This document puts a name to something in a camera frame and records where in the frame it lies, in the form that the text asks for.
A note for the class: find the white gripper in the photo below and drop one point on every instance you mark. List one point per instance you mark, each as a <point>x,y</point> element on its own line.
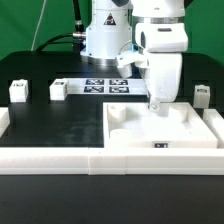
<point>125,59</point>

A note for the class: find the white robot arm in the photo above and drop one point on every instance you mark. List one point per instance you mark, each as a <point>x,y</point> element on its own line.
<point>148,34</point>

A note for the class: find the AprilTag marker sheet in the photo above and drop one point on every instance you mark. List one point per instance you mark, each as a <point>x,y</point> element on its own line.
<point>106,86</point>

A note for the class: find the white U-shaped fence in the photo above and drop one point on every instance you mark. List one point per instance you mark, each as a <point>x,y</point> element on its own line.
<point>113,161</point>

